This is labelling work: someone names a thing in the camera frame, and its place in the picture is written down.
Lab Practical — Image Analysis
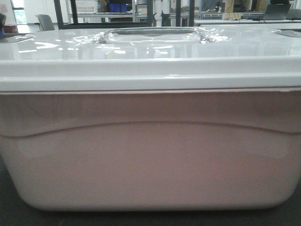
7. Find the blue crate on far shelf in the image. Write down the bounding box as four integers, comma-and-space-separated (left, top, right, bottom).
108, 3, 128, 13

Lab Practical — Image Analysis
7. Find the black metal frame rack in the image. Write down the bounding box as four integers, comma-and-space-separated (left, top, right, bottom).
54, 0, 195, 30

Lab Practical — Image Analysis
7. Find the white plastic storage bin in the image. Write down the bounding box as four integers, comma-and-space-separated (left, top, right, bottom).
0, 25, 301, 211

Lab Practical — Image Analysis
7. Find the white background table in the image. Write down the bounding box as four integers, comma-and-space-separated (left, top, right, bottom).
194, 19, 301, 30

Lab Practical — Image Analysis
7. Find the open laptop on table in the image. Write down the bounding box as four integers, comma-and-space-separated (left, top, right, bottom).
251, 4, 291, 21

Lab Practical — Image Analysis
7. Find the grey office chair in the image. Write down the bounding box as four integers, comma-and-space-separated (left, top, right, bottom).
36, 14, 55, 32

